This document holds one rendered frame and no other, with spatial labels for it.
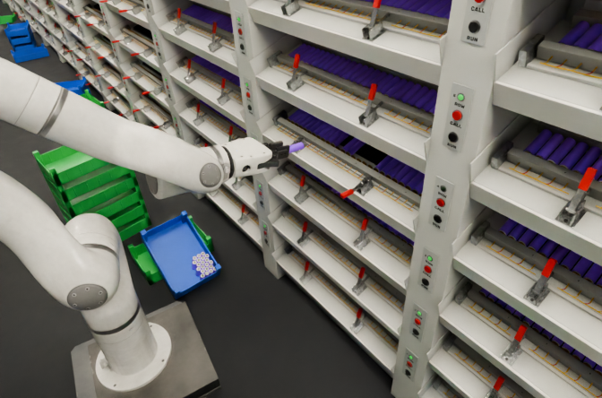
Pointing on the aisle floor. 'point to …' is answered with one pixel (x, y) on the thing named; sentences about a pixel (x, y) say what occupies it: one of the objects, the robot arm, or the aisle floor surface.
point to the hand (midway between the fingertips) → (279, 150)
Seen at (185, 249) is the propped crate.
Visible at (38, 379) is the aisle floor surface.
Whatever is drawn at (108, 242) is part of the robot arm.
